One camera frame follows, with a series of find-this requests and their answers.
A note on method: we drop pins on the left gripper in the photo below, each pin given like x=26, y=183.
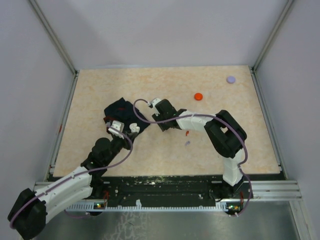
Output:
x=131, y=136

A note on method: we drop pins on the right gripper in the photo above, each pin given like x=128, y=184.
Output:
x=156, y=117

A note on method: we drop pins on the orange charging case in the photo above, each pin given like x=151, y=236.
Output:
x=198, y=96

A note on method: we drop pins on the white charging case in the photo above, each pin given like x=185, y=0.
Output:
x=134, y=128

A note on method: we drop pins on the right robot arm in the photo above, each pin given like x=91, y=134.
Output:
x=226, y=135

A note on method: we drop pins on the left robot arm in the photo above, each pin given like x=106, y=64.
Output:
x=34, y=209

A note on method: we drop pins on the purple charging case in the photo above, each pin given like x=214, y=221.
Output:
x=231, y=79

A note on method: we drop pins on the dark navy cloth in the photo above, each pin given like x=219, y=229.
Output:
x=123, y=111

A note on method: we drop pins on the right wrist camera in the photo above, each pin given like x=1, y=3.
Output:
x=154, y=102

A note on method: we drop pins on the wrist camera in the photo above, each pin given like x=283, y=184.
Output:
x=154, y=102
x=116, y=129

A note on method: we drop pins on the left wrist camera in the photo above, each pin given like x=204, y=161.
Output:
x=116, y=129

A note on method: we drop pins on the right aluminium frame post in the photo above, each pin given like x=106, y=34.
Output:
x=273, y=34

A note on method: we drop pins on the aluminium frame post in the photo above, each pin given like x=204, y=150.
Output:
x=61, y=50
x=273, y=34

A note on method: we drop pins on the white cable duct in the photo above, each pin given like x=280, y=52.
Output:
x=96, y=206

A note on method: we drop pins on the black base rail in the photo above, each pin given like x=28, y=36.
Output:
x=166, y=191

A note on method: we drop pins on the left aluminium frame post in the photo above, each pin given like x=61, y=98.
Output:
x=61, y=50

